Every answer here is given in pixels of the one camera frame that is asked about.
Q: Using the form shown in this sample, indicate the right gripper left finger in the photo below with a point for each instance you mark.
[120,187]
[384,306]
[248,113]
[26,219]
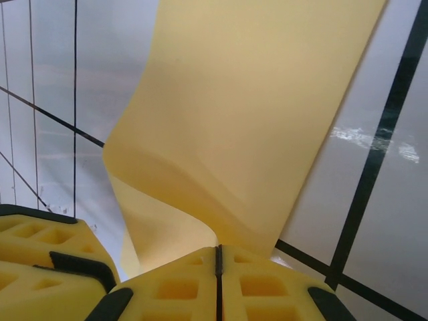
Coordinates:
[174,294]

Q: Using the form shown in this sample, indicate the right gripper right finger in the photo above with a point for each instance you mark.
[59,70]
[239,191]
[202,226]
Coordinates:
[267,294]

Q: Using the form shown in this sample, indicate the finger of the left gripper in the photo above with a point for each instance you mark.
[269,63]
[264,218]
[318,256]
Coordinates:
[50,237]
[40,297]

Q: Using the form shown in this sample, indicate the yellow cloth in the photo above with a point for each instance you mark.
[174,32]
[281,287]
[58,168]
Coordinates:
[234,100]

